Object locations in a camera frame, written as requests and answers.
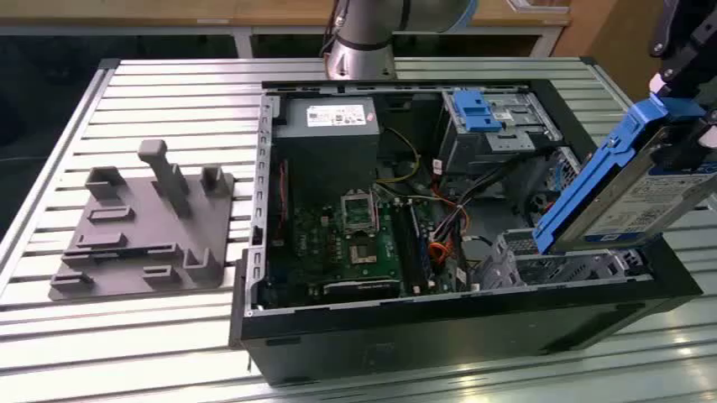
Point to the black PC case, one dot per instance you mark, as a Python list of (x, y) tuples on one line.
[(448, 336)]

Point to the hard disk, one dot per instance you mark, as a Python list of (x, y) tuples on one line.
[(644, 201)]

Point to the grey power supply unit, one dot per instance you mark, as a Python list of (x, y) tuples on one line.
[(325, 159)]

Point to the CPU socket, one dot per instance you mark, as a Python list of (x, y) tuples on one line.
[(365, 254)]

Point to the silver perforated drive cage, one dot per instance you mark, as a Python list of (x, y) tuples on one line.
[(516, 138)]

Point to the grey parts rack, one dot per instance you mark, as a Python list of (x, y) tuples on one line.
[(141, 235)]

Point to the blue plastic drive bracket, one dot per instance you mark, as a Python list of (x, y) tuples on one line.
[(473, 113)]

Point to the wooden workbench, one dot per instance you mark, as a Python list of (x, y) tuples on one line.
[(169, 10)]

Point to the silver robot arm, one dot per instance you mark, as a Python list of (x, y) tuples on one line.
[(364, 42)]

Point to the silver disk bay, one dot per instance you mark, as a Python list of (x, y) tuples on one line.
[(560, 268)]

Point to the black graphics card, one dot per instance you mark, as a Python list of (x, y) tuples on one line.
[(358, 288)]

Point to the green motherboard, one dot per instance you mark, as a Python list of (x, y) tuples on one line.
[(314, 252)]

